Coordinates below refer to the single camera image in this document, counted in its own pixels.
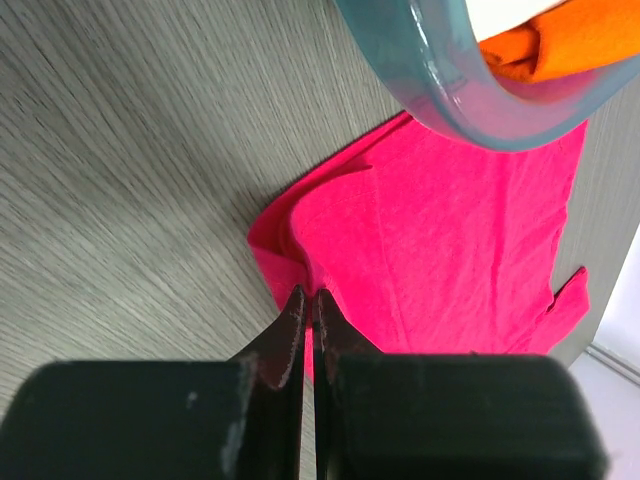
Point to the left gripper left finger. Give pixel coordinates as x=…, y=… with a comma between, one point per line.
x=238, y=418

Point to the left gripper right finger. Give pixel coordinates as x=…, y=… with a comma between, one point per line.
x=471, y=416

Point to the pink t shirt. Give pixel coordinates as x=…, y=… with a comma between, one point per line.
x=429, y=245

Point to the teal plastic basket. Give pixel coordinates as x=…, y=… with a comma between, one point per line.
x=426, y=55

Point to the white crumpled t shirt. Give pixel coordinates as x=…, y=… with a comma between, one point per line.
x=489, y=18

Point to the orange t shirt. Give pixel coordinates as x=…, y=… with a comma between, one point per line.
x=572, y=38

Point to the left aluminium frame post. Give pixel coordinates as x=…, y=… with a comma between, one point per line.
x=615, y=363

